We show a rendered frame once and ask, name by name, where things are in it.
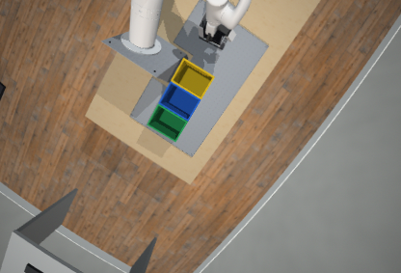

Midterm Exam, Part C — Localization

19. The blue bin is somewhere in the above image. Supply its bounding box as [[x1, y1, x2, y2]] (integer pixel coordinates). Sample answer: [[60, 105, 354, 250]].
[[159, 82, 201, 122]]

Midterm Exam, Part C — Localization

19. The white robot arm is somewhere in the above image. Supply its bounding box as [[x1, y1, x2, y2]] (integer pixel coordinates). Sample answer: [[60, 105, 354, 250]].
[[120, 0, 252, 56]]

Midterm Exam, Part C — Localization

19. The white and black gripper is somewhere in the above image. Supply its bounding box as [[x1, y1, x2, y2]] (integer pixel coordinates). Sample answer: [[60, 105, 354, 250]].
[[205, 22, 218, 41]]

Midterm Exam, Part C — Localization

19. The green open bin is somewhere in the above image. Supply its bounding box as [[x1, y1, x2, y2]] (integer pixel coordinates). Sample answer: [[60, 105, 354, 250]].
[[147, 104, 187, 142]]

